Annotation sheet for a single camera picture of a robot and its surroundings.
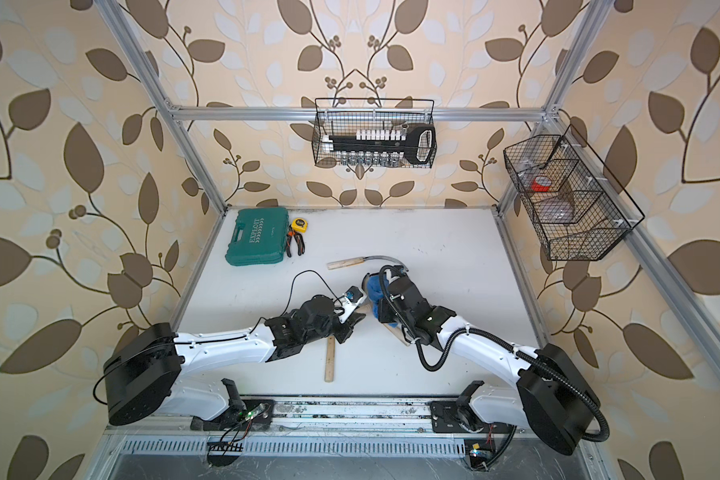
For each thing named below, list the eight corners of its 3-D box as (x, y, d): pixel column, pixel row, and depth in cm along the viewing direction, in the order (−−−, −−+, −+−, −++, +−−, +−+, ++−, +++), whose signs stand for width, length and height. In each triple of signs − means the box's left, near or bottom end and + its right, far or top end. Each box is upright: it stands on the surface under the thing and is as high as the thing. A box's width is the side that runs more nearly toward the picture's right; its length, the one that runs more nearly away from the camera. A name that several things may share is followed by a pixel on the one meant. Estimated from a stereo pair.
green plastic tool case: (223, 265, 105) (218, 258, 102) (242, 216, 120) (239, 208, 117) (281, 265, 105) (278, 258, 102) (293, 216, 120) (291, 208, 117)
